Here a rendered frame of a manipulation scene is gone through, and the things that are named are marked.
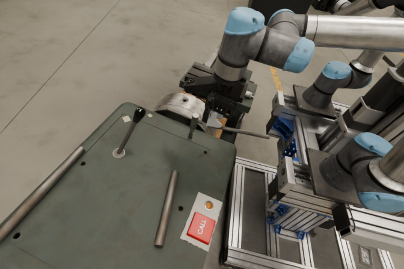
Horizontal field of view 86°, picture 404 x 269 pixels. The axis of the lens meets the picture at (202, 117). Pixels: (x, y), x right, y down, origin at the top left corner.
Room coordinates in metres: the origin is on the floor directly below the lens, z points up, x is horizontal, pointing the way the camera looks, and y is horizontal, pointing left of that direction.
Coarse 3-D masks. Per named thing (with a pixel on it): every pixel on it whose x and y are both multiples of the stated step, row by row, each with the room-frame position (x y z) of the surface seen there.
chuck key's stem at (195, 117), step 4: (192, 116) 0.48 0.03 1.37; (196, 116) 0.48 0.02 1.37; (192, 120) 0.48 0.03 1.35; (196, 120) 0.48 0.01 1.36; (192, 124) 0.48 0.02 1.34; (196, 124) 0.48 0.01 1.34; (192, 128) 0.48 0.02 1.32; (192, 132) 0.48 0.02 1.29; (188, 136) 0.48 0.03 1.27; (192, 136) 0.49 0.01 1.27
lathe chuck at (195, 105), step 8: (168, 96) 0.72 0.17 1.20; (176, 96) 0.71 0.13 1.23; (184, 96) 0.71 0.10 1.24; (192, 96) 0.73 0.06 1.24; (160, 104) 0.67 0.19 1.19; (168, 104) 0.66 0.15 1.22; (176, 104) 0.66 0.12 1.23; (184, 104) 0.66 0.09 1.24; (192, 104) 0.68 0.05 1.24; (200, 104) 0.70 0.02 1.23; (192, 112) 0.64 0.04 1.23; (200, 112) 0.66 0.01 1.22
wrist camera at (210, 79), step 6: (192, 78) 0.50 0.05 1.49; (198, 78) 0.50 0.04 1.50; (204, 78) 0.49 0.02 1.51; (210, 78) 0.49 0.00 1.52; (186, 84) 0.48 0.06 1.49; (192, 84) 0.47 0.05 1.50; (198, 84) 0.47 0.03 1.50; (204, 84) 0.46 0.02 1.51; (210, 84) 0.46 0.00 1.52; (216, 84) 0.46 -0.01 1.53; (186, 90) 0.47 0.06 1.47; (192, 90) 0.47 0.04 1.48; (198, 90) 0.47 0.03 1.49; (204, 90) 0.46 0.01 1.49; (210, 90) 0.46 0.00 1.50; (216, 90) 0.46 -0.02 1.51
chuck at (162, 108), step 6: (156, 108) 0.65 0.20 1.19; (162, 108) 0.63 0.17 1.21; (174, 108) 0.63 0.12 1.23; (180, 108) 0.63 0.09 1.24; (162, 114) 0.62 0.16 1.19; (168, 114) 0.62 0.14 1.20; (174, 114) 0.61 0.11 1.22; (180, 120) 0.61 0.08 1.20; (186, 120) 0.60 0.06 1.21; (198, 126) 0.60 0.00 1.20
